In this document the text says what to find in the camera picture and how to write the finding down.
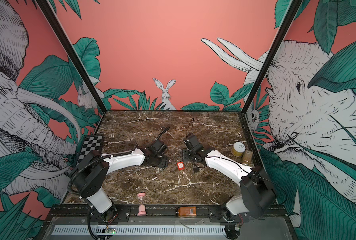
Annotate red padlock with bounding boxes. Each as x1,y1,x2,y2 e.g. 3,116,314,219
177,162,185,171

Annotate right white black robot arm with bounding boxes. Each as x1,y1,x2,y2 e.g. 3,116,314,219
182,134,277,220

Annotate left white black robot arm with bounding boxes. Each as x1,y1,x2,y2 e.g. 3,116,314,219
68,139,169,214

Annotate pink hourglass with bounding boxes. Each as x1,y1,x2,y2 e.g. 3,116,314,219
137,193,147,217

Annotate orange rectangular box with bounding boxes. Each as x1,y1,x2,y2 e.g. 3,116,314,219
178,206,197,218

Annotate brown spice jar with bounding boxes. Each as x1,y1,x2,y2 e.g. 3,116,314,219
241,150,254,167

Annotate black white checkerboard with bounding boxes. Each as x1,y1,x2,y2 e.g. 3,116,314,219
78,135,104,162

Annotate white perforated rail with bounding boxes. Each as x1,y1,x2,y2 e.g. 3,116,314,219
51,225,225,236

